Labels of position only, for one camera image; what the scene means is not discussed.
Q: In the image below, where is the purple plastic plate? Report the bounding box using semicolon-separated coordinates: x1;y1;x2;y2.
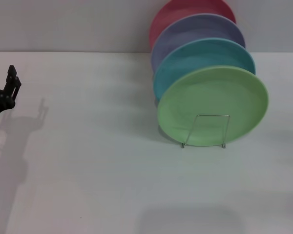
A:
151;13;246;74

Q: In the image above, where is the green plastic plate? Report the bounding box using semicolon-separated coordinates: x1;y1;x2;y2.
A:
157;65;270;147

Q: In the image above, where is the metal wire plate rack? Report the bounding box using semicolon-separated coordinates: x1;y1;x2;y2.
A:
180;114;231;149

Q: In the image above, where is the blue plastic plate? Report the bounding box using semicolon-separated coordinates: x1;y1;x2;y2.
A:
153;37;256;101

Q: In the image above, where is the red plastic plate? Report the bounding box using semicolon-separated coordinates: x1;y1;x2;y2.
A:
148;0;237;51

